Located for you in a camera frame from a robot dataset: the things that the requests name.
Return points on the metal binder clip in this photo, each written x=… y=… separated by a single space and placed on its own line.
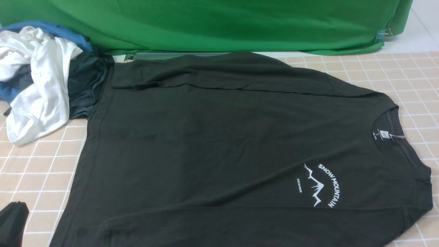
x=383 y=35

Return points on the checkered beige tablecloth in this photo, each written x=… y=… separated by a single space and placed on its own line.
x=40 y=173

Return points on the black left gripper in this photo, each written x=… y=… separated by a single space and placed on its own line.
x=13 y=219

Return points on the blue garment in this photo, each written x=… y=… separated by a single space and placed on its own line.
x=65 y=34

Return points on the dark gray long-sleeved shirt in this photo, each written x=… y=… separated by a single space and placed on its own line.
x=241 y=150

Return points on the white crumpled garment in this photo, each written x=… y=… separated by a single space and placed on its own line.
x=42 y=107

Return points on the green backdrop cloth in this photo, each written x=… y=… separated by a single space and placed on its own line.
x=321 y=27

